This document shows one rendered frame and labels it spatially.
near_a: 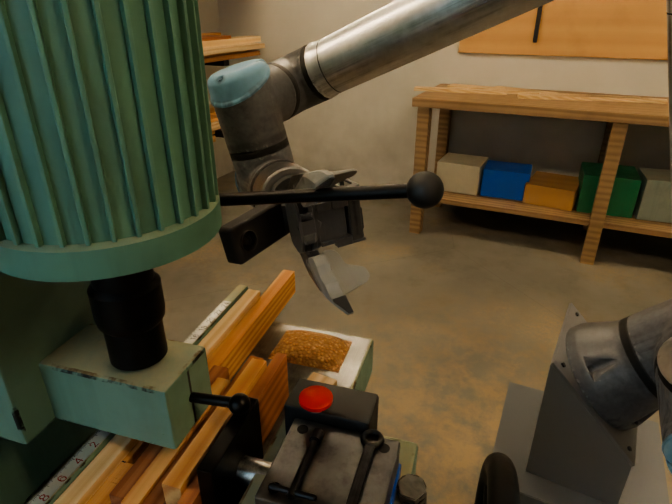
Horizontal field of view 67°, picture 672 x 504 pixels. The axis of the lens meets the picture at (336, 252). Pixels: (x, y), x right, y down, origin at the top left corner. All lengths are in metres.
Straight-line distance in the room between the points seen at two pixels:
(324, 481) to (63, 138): 0.30
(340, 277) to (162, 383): 0.22
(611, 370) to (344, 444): 0.59
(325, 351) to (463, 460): 1.19
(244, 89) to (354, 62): 0.17
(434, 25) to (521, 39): 2.83
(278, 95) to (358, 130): 3.19
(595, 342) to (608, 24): 2.74
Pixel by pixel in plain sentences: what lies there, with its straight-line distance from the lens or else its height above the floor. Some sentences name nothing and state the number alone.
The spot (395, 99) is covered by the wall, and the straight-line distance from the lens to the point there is 3.79.
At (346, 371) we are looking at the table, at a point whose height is 0.90.
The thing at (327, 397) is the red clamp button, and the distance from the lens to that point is 0.46.
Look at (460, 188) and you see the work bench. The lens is 3.32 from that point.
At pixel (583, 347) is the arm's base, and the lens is 0.97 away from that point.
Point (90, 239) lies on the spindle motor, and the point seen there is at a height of 1.19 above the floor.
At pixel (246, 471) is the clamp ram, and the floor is 0.96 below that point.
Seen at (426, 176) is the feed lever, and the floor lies 1.19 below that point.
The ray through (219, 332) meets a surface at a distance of 0.68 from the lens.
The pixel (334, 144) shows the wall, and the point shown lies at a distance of 4.05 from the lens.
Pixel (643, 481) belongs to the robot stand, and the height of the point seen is 0.55.
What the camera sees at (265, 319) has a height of 0.92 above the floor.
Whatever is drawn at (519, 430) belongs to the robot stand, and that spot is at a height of 0.55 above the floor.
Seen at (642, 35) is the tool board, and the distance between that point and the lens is 3.54.
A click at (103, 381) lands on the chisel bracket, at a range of 0.51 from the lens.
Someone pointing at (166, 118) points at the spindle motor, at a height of 1.27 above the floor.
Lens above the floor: 1.33
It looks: 26 degrees down
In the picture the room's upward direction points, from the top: straight up
